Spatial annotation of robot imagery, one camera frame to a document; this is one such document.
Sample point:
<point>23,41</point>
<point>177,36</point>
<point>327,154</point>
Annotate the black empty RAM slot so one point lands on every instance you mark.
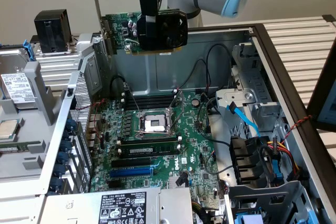
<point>149,96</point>
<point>149,142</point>
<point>149,107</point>
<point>149,100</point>
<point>149,103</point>

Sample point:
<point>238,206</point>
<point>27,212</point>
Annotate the short black expansion slot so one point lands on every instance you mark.
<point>116,184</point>

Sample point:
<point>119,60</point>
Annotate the silver metal disk bay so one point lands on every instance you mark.
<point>260,82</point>

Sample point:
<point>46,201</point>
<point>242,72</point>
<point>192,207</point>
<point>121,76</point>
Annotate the silver CPU green edge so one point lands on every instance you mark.
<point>8,129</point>

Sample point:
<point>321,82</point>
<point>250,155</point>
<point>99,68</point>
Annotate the silver power supply with label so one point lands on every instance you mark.
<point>78,208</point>

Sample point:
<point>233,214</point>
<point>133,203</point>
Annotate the blue plastic latch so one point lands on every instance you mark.
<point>277,169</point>

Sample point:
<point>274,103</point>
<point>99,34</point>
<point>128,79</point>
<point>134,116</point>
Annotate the grey metal drive cage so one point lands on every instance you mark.
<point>262,203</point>

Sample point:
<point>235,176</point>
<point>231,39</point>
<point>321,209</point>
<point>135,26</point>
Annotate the black CPU cooler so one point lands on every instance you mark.
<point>52,30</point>

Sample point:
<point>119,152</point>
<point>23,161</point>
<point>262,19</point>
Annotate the silver metal bracket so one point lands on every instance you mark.
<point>231,96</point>

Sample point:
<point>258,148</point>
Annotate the raised metal socket cover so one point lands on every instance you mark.
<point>178,100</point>

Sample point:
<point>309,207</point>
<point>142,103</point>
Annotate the thin metal locking lever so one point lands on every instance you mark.
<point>132,98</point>

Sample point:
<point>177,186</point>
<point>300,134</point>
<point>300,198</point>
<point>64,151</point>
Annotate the grey plastic parts rack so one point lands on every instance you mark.
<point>34,134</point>

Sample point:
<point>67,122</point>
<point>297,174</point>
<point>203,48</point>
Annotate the silver hard disk white label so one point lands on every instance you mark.
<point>15,61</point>

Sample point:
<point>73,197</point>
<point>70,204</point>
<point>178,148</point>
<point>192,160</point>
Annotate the long black expansion slot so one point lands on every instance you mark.
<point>131,161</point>

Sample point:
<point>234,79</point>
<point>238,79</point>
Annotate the blue plastic disk carrier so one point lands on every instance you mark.
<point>29,51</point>

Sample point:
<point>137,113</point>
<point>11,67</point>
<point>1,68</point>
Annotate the metal CPU socket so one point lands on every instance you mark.
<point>153,125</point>

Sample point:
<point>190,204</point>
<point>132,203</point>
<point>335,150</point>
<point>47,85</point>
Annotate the dark blue card clip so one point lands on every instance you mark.
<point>66,145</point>
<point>60,171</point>
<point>56,184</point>
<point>70,125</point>
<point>62,158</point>

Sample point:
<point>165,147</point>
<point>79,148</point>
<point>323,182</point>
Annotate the green Dell motherboard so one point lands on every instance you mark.
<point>191,132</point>

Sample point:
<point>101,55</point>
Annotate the green graphics card black fan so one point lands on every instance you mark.
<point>118,32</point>

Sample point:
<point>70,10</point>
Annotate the blue expansion slot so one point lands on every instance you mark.
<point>131,172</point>

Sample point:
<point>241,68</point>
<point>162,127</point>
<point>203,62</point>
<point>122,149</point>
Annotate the silver chipset heat sink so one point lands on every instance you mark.
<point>172,182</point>

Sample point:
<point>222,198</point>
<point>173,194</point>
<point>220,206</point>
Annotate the metal I/O port block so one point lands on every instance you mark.
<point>93,129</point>

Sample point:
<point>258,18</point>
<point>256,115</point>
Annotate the silver open PC case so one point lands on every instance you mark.
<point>136,66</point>

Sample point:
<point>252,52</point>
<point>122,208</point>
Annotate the round coin cell battery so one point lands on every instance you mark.
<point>195,102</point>

